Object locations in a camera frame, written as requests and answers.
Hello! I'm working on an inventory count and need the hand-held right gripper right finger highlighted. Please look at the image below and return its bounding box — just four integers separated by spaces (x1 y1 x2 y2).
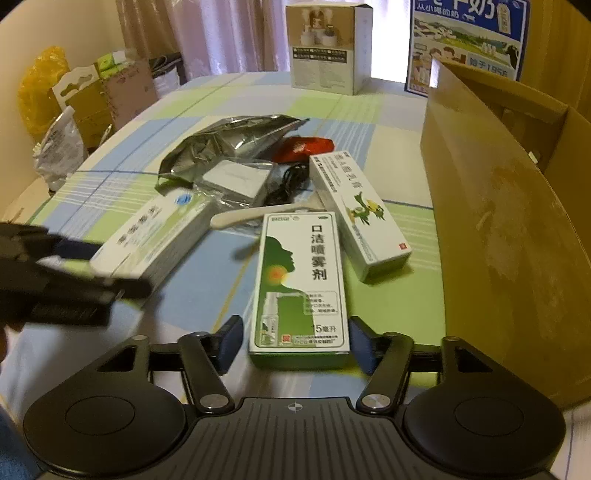
348 316 497 412

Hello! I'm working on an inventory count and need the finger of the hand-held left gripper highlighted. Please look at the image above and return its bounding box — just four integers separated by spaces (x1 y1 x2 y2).
41 270 153 302
0 222 101 266

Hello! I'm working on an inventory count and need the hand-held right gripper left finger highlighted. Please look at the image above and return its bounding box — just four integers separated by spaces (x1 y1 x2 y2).
88 315 244 412

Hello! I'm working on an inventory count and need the white green medicine box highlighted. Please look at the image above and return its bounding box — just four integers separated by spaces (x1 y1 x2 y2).
89 186 219 290

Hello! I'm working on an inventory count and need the green white spray box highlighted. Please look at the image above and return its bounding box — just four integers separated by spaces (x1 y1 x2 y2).
248 211 350 368

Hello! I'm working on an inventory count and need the white ointment box green figure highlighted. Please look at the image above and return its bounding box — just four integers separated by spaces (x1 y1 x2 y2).
308 150 410 284

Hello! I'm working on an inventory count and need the white adapter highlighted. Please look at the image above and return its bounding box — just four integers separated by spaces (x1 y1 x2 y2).
193 158 274 210

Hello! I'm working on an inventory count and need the black cable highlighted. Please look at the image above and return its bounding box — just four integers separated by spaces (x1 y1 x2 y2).
264 161 315 207

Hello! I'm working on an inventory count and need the brown cardboard box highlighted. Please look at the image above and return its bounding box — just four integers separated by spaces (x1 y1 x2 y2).
419 59 591 412

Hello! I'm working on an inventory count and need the checked cloth desktop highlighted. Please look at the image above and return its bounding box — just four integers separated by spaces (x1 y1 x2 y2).
0 71 591 478

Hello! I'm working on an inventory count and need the white plastic bag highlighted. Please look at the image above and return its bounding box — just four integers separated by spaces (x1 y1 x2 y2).
31 105 89 193

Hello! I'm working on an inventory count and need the brown cardboard packaging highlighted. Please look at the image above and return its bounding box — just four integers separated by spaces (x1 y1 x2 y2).
51 59 158 149

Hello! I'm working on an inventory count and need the yellow plastic bag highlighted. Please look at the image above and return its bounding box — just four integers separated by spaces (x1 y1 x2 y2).
17 45 71 136

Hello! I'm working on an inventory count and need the silver foil bag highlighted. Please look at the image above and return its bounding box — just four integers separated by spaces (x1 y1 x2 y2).
156 113 311 191

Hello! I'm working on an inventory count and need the small green white carton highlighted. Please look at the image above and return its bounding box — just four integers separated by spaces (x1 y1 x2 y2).
95 50 136 78

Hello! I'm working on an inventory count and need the red snack packet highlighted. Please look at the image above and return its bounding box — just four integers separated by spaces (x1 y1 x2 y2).
271 135 334 165

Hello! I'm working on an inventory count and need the pink curtain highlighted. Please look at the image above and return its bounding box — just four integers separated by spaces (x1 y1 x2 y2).
115 0 416 77

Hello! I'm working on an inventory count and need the beige humidifier box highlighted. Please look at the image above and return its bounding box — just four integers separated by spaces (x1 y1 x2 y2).
284 3 374 97

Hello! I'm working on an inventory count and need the blue milk carton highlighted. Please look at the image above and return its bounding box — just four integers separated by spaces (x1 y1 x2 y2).
405 0 533 96

